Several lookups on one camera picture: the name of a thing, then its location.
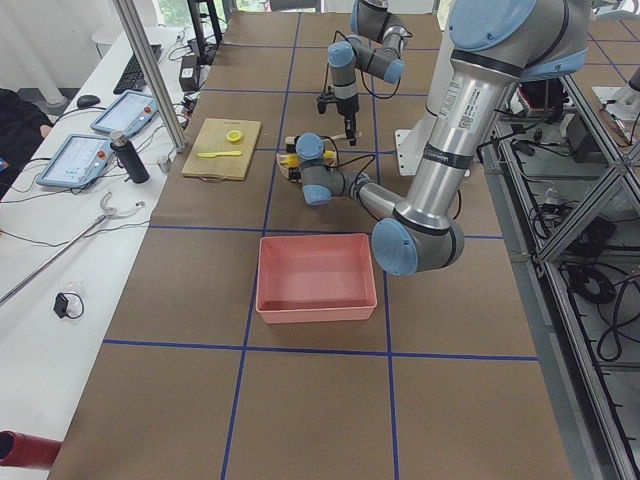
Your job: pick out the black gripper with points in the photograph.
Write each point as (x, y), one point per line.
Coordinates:
(294, 174)
(348, 106)

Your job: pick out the beige plastic dustpan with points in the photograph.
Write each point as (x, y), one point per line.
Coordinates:
(283, 170)

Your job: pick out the yellow corn cob toy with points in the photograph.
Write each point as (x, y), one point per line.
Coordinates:
(290, 161)

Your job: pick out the beige hand brush black bristles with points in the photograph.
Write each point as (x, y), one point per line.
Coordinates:
(343, 137)

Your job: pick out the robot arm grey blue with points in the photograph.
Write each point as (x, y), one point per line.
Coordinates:
(374, 47)
(491, 45)

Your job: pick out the pink plastic bin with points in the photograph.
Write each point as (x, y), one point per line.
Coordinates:
(315, 278)

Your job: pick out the yellow lemon slice toy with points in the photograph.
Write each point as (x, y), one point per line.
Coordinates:
(234, 136)

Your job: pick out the yellow plastic knife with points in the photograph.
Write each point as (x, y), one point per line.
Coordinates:
(217, 154)

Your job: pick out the bamboo cutting board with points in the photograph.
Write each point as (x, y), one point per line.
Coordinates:
(211, 138)

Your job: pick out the black power adapter box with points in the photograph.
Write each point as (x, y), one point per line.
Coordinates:
(191, 73)

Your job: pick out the black water bottle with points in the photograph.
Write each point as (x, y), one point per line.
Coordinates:
(128, 157)

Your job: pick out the far blue teach pendant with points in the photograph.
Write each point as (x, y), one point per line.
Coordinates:
(130, 112)

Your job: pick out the blue teach pendant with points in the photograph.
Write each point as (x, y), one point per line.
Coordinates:
(80, 160)
(130, 112)

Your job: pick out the black keyboard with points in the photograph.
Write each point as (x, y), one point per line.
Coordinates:
(131, 78)

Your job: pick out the near blue teach pendant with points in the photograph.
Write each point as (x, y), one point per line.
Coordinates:
(80, 160)

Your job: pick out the black computer mouse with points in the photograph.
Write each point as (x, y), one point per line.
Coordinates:
(87, 101)

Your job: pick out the red cylinder roll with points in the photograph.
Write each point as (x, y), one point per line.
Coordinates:
(28, 451)

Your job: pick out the aluminium frame post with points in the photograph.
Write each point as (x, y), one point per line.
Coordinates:
(140, 46)

